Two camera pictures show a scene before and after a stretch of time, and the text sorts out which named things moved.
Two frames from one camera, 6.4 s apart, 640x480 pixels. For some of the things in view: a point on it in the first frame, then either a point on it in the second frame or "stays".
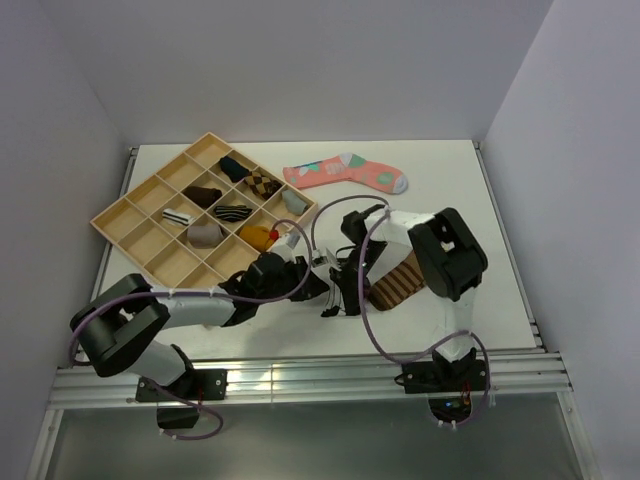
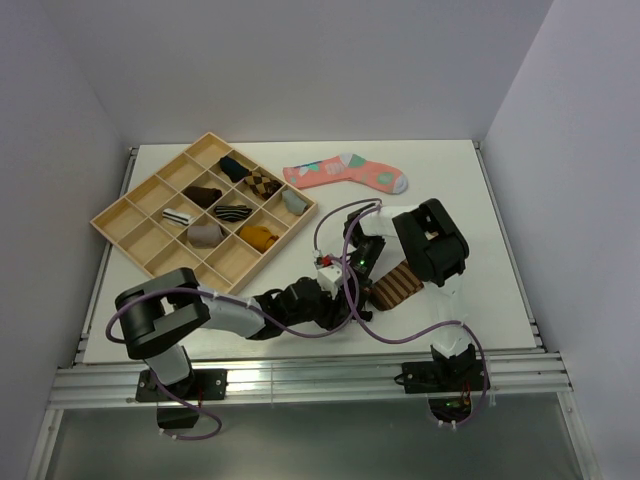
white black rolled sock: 179,217 stays
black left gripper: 313,286 → 336,313
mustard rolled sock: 258,237 stays
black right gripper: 349,285 stays
